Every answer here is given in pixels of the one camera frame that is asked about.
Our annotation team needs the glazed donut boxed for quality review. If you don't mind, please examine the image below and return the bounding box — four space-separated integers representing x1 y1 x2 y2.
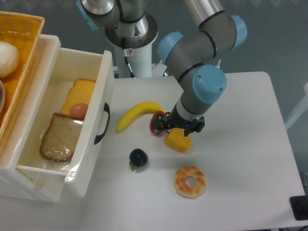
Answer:
173 166 206 199

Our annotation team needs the yellow bell pepper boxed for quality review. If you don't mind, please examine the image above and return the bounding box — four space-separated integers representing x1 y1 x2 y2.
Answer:
164 128 193 153

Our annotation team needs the white bracket behind table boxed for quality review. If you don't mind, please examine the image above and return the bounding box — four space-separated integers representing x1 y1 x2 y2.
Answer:
216 59 221 69

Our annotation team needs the yellow cheese slice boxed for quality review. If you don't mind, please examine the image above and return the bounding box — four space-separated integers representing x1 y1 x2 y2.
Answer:
60 79 96 115

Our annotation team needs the white bun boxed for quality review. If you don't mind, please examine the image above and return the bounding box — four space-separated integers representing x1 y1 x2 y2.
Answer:
0 41 19 78

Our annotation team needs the brown bread slice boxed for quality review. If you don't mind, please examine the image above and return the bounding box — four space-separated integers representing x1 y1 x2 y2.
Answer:
39 113 84 162

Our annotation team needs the black device at table edge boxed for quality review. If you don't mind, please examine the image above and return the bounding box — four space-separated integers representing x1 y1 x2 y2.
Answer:
289 195 308 221

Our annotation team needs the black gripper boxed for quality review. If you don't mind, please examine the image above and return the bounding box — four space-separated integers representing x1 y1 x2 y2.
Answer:
151 105 205 138

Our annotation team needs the white metal frame right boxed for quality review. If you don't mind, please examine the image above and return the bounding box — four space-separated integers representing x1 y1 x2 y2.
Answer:
284 83 308 130

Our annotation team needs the white drawer cabinet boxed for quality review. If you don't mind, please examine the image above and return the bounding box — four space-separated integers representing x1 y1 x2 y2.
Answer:
0 35 61 202

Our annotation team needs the brown egg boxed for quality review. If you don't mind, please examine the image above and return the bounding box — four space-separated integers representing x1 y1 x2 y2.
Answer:
69 103 88 120

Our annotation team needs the red bell pepper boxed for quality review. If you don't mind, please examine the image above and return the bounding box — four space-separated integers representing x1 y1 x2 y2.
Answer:
149 111 171 137

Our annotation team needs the orange woven basket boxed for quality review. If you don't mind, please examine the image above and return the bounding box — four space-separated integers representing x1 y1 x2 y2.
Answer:
0 11 45 137

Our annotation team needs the dark purple mangosteen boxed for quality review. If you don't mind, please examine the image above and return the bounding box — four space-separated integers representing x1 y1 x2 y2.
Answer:
129 148 148 171

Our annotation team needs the yellow banana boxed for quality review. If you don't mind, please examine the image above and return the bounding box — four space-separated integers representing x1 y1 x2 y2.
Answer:
115 102 164 133

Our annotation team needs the black top drawer handle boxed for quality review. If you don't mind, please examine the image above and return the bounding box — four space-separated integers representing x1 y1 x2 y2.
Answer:
94 102 111 145

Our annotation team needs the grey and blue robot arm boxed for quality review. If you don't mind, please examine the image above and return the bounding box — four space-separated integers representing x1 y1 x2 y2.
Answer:
77 0 247 136

